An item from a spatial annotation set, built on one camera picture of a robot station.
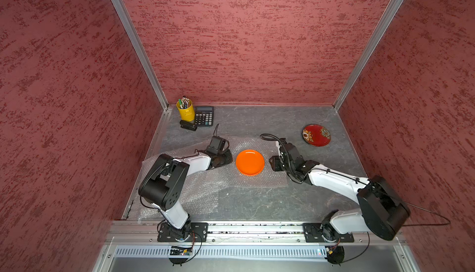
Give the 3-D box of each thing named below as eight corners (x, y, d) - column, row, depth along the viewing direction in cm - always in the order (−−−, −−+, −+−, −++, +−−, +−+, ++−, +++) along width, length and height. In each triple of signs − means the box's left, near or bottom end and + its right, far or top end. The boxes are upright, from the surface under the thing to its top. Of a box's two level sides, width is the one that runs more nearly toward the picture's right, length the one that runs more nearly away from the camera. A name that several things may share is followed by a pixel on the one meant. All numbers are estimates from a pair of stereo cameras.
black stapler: (179, 127, 112) (178, 124, 110) (182, 122, 115) (181, 119, 112) (195, 131, 110) (194, 128, 108) (198, 126, 113) (197, 123, 110)
